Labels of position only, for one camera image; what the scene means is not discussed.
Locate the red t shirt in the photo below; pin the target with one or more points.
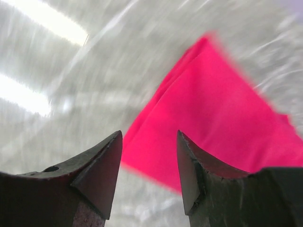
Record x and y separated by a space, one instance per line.
206 98

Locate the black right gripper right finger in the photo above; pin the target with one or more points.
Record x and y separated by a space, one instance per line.
216 194

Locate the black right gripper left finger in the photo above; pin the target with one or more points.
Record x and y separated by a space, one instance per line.
78 192

